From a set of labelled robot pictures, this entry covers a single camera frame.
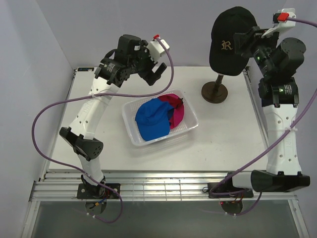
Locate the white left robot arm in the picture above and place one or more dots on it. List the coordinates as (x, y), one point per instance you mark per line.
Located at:
(132, 56)

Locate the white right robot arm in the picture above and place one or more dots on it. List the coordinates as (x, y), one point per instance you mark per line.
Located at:
(278, 62)

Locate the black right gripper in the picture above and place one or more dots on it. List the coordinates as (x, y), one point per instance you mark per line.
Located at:
(253, 36)

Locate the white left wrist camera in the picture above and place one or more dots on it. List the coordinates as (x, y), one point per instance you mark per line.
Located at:
(156, 50)

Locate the black baseball cap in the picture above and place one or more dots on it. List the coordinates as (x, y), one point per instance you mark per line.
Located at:
(222, 58)

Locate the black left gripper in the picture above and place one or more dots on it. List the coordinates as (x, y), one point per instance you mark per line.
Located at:
(150, 77)

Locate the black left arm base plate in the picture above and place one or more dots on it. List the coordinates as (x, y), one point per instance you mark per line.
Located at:
(84, 193)

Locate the pink baseball cap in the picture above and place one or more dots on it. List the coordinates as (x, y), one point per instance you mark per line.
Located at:
(175, 115)

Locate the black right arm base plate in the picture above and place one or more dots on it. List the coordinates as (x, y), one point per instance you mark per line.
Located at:
(218, 191)

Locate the blue baseball cap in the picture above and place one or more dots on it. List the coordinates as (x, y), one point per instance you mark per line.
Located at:
(152, 119)

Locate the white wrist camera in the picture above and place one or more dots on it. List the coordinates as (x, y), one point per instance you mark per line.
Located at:
(282, 22)
(156, 50)

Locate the small label sticker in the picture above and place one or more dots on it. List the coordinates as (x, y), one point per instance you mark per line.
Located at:
(85, 69)

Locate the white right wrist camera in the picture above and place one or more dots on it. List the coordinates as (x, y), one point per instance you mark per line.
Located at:
(282, 22)

